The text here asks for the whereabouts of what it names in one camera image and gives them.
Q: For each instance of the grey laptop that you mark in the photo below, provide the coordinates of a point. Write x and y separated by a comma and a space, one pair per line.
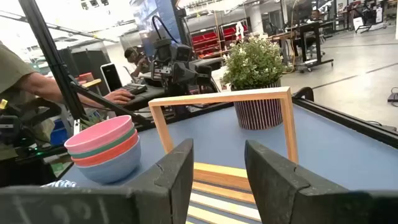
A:
111, 77

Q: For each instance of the black electronic equipment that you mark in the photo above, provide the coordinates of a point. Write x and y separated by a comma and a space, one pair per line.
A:
18, 127

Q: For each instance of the pink plastic bowl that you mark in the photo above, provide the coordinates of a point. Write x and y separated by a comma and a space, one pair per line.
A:
99, 133

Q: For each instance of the blue patterned paper bowl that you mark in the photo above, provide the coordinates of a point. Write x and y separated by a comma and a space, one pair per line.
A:
60, 183

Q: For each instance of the wooden slatted shelf rack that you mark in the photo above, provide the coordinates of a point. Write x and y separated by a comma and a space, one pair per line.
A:
217, 97

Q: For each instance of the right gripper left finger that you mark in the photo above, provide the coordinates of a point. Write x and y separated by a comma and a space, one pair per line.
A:
93, 205

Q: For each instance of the black keyboard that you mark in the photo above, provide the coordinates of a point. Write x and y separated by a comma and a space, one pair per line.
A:
135, 88

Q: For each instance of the person's forearm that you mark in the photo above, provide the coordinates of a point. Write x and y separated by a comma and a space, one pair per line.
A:
46, 88

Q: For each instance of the light blue plastic bowl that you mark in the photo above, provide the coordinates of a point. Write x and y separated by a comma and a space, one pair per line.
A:
115, 170

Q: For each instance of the green plastic bowl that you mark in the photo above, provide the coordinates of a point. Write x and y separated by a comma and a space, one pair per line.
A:
107, 147

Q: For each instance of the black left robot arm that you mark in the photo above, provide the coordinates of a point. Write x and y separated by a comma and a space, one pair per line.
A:
182, 102

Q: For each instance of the white-flowered plant in striped pot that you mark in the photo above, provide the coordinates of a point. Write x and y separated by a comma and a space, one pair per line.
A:
258, 115

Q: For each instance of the person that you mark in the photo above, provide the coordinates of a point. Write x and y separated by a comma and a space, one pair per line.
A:
315, 15
12, 71
135, 60

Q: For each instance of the blue storage bin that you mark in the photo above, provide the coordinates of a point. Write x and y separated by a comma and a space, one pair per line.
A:
59, 133

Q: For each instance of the rack of red bins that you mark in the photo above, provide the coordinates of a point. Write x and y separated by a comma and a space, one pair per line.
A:
206, 40

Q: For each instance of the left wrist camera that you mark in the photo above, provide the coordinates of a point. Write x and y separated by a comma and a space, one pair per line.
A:
172, 51

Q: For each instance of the blue banner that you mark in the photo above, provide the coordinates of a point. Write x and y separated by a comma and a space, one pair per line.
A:
155, 18

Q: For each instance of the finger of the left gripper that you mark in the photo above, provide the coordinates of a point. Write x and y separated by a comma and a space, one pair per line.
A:
204, 74
185, 73

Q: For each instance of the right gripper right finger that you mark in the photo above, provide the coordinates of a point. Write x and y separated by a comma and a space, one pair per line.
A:
311, 205

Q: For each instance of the person's hand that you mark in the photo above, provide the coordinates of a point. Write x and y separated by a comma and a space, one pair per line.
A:
119, 96

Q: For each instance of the green succulent plant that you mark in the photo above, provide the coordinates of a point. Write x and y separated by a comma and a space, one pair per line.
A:
90, 120

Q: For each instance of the black standing desk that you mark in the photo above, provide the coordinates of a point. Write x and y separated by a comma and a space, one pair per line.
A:
312, 34

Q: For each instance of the blue table mat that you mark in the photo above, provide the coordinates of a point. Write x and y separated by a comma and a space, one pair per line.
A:
326, 149

